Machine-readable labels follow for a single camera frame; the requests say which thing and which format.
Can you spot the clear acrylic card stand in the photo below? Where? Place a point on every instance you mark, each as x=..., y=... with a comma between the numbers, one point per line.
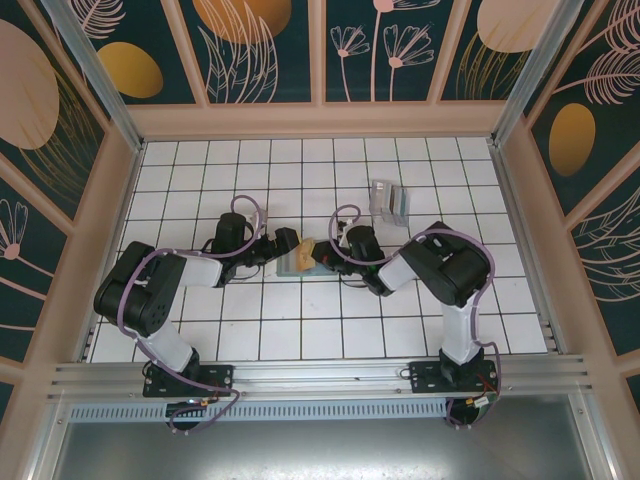
x=379, y=197

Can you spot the tan credit card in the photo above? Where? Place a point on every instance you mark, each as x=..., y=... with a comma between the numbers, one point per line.
x=305, y=255

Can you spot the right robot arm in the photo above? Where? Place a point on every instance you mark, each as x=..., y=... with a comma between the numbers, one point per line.
x=450, y=270

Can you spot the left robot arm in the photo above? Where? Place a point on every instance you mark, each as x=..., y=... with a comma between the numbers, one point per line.
x=145, y=310

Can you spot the brown credit card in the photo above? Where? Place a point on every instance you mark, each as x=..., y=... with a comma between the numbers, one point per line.
x=396, y=200

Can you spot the teal credit card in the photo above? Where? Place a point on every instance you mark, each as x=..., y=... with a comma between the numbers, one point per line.
x=404, y=202

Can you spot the grey metal sheet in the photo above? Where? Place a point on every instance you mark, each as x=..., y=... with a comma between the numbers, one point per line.
x=320, y=455

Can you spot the aluminium mounting rail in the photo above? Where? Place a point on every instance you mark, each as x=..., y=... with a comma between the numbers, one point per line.
x=320, y=375

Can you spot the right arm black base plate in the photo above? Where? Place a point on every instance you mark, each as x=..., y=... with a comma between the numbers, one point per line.
x=425, y=377

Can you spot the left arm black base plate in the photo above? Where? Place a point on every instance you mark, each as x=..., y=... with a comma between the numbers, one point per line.
x=220, y=380

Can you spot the aluminium frame post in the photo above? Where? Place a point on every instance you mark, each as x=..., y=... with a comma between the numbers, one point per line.
x=530, y=75
x=98, y=75

